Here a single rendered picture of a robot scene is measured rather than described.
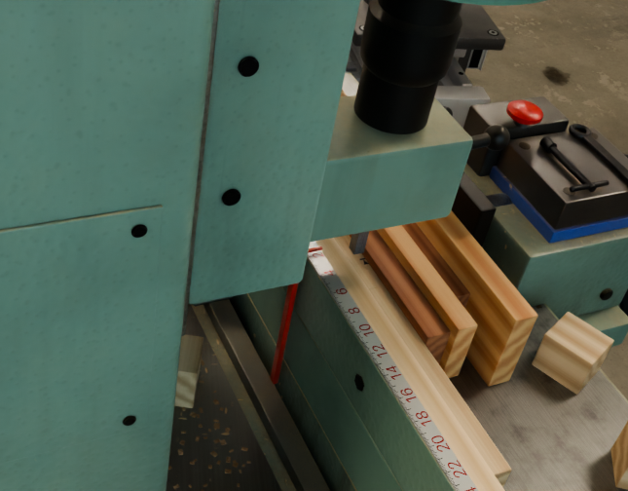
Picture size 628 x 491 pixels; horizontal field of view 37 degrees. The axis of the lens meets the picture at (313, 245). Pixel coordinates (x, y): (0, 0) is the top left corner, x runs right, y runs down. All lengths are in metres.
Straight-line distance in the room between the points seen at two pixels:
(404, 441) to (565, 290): 0.25
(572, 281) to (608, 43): 2.70
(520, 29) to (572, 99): 0.43
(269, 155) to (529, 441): 0.30
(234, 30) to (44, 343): 0.18
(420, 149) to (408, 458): 0.20
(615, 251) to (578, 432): 0.17
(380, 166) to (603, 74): 2.67
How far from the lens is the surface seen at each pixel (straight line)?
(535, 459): 0.69
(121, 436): 0.59
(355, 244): 0.71
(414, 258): 0.72
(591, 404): 0.75
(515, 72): 3.11
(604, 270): 0.83
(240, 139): 0.51
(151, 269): 0.49
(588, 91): 3.14
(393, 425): 0.63
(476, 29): 1.39
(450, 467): 0.59
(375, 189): 0.63
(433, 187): 0.66
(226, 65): 0.48
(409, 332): 0.68
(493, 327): 0.70
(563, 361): 0.74
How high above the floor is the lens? 1.41
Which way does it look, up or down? 40 degrees down
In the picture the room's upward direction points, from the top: 12 degrees clockwise
